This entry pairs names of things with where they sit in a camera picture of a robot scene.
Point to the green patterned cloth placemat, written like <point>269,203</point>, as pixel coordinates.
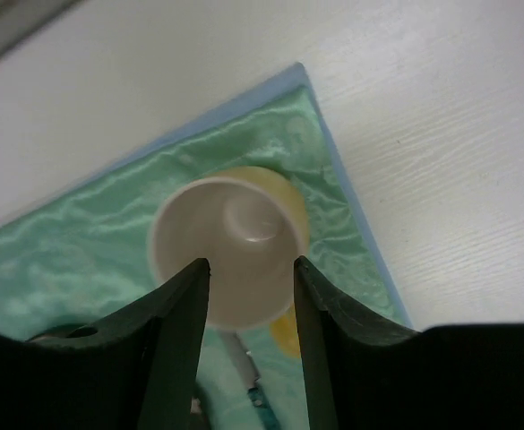
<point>84,255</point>

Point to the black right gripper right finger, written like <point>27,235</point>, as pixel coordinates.
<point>364,371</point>

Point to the yellow mug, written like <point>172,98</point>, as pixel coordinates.
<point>250,223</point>

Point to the knife with green handle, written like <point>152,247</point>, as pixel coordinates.
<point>249,374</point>

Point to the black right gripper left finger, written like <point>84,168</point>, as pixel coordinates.
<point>133,369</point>

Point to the dark rimmed dinner plate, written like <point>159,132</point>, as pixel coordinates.
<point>55,333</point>

